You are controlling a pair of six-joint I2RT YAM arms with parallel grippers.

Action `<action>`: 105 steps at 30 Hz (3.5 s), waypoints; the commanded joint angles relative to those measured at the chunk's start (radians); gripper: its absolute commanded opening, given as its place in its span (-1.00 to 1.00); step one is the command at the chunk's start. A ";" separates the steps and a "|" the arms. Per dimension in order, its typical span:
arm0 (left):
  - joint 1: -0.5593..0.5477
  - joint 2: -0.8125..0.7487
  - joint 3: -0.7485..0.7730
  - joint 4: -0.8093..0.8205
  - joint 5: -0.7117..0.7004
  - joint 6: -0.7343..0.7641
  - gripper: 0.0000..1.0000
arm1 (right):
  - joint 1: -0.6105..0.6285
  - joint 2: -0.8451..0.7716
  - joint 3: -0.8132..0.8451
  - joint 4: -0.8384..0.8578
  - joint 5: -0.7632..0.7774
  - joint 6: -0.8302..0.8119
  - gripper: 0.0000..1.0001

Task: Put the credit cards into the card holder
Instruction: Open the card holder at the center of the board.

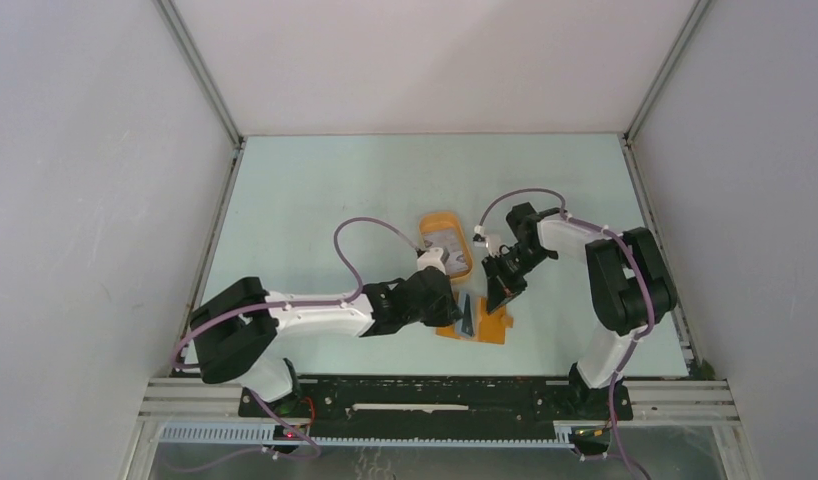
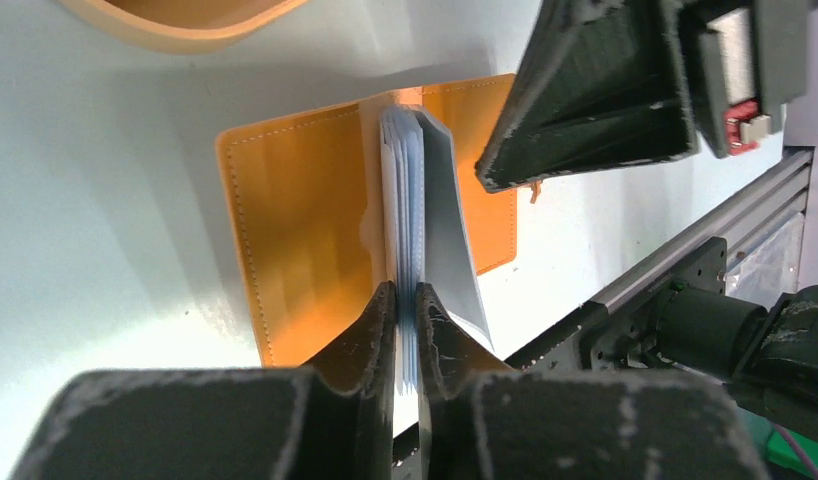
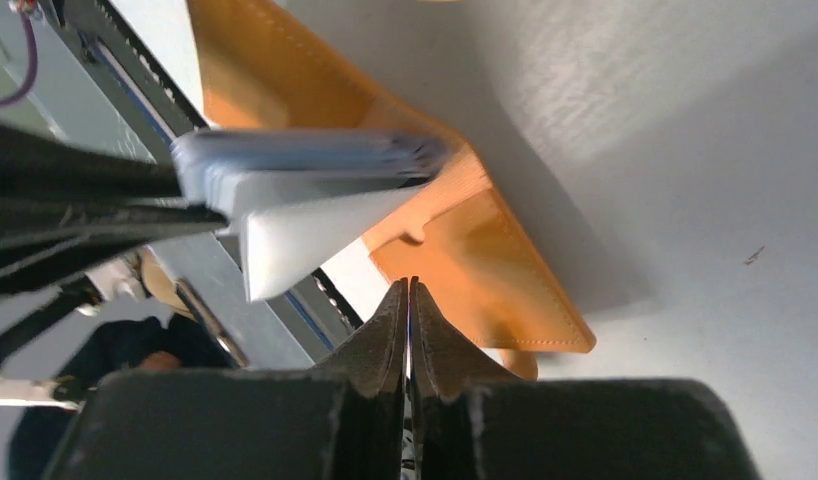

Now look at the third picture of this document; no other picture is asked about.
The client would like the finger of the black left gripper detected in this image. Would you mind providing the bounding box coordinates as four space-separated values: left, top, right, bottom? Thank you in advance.
0 123 227 295

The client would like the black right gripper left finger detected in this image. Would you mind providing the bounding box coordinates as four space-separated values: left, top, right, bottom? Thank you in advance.
45 279 409 479

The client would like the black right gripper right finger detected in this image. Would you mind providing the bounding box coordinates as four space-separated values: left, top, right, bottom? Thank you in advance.
408 279 759 479

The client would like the orange leather card holder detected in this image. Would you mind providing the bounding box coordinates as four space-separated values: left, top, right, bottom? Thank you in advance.
171 1 596 378

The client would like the person in dark clothes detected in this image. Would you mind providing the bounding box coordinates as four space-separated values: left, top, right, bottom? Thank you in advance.
4 248 245 480

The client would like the aluminium frame rail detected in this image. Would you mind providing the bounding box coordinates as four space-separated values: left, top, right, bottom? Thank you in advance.
27 1 356 369

